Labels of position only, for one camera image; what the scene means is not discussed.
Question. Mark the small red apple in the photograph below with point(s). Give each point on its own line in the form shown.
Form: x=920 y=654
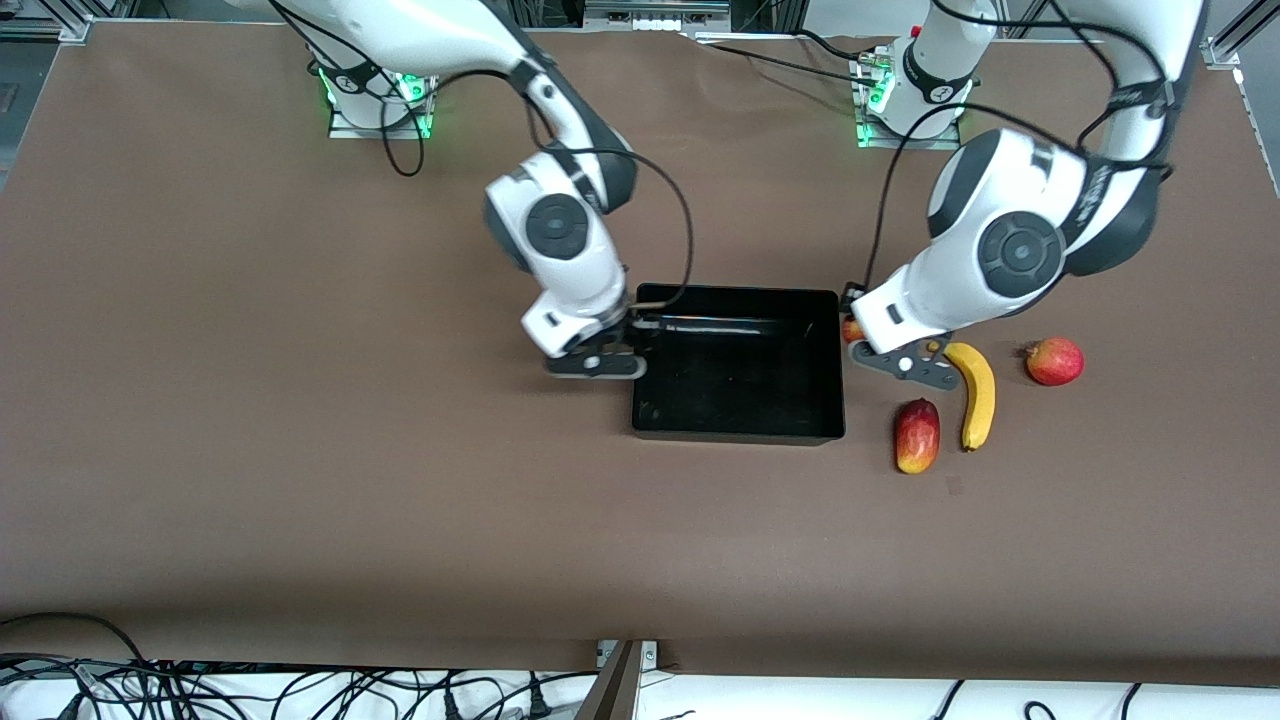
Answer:
x=853 y=330

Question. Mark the yellow banana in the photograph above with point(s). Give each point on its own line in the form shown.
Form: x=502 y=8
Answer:
x=980 y=400

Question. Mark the grey metal bracket post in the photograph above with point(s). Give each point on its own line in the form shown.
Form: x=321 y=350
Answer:
x=615 y=690

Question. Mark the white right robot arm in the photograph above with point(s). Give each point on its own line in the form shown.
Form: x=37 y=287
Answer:
x=560 y=230

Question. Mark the round red apple with stem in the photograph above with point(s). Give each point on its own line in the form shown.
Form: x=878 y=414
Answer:
x=1055 y=362

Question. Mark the red yellow mango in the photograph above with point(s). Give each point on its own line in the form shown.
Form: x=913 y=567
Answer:
x=917 y=436

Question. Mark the black plastic box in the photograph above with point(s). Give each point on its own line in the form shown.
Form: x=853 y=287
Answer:
x=740 y=390

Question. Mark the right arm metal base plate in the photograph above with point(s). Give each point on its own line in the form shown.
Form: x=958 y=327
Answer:
x=345 y=130

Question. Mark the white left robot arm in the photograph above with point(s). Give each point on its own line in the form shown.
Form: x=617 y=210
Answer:
x=1010 y=250

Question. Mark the brown table cover sheet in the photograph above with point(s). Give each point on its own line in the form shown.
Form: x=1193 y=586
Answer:
x=400 y=540

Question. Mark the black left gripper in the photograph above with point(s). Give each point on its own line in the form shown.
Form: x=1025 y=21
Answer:
x=853 y=297

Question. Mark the aluminium frame profile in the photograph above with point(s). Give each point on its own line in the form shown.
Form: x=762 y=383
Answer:
x=1222 y=50
x=70 y=30

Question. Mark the white connector strip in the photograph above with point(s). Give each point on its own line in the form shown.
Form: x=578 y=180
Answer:
x=655 y=22

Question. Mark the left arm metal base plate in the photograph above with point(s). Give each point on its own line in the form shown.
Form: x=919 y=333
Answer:
x=870 y=143

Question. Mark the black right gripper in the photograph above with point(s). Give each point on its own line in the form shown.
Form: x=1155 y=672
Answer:
x=637 y=337

